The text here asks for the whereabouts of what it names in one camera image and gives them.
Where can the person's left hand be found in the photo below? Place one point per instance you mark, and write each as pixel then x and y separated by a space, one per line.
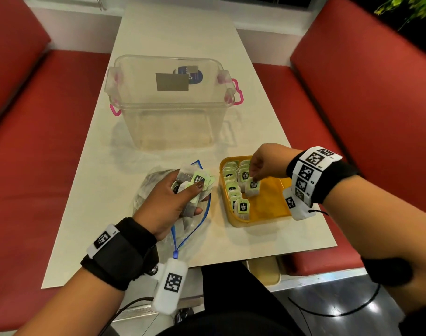
pixel 160 209

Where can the tea bag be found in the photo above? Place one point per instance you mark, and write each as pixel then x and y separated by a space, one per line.
pixel 252 187

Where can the black left wristband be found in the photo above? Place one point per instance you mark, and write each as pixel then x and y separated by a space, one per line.
pixel 118 262

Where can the person's right hand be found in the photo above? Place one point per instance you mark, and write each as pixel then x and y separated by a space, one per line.
pixel 272 160

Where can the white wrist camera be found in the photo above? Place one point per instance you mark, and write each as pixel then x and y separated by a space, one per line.
pixel 165 300
pixel 300 213

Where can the clear zip bag blue seal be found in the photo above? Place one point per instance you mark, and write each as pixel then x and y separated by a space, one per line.
pixel 146 192

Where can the yellow lid under table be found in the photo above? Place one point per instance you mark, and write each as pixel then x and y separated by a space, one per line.
pixel 265 271

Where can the green leafy plant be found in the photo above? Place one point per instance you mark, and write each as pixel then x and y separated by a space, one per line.
pixel 394 1

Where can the yellow tray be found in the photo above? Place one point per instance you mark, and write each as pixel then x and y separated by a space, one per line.
pixel 269 202

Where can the rows of green-tagged tea bags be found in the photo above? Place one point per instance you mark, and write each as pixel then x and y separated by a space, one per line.
pixel 241 207

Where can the black right wristband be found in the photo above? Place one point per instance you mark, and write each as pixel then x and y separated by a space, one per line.
pixel 338 178

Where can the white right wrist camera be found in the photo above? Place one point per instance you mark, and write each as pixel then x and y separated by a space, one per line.
pixel 300 213

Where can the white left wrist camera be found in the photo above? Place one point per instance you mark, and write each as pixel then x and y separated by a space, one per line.
pixel 165 300

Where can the person's black sleeve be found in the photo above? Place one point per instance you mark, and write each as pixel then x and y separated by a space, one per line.
pixel 387 272

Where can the black and white shoe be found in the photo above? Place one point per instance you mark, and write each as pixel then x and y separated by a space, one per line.
pixel 183 314

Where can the person's black trousers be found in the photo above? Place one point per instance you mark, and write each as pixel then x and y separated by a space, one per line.
pixel 234 304

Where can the red bench seat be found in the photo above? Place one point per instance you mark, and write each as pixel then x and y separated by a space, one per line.
pixel 24 153
pixel 366 83

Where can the person's right forearm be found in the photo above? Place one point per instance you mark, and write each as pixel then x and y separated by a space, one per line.
pixel 384 227

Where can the black wristband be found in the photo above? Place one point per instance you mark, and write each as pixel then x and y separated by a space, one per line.
pixel 118 262
pixel 338 178

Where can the person's left forearm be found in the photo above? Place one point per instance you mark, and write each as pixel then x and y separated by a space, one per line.
pixel 73 307

